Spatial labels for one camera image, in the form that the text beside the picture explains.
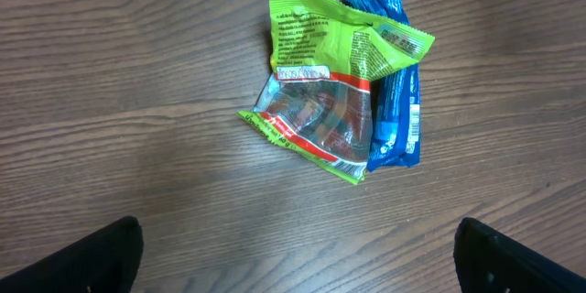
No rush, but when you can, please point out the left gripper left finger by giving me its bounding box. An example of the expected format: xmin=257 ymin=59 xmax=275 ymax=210
xmin=1 ymin=216 xmax=144 ymax=293

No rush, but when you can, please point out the green snack bag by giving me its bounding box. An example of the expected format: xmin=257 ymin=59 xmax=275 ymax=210
xmin=242 ymin=0 xmax=434 ymax=183

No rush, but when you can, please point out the blue snack wrapper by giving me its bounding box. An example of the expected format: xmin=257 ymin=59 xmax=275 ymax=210
xmin=342 ymin=0 xmax=421 ymax=171

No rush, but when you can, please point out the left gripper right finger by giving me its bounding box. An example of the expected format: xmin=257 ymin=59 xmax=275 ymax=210
xmin=453 ymin=217 xmax=585 ymax=293

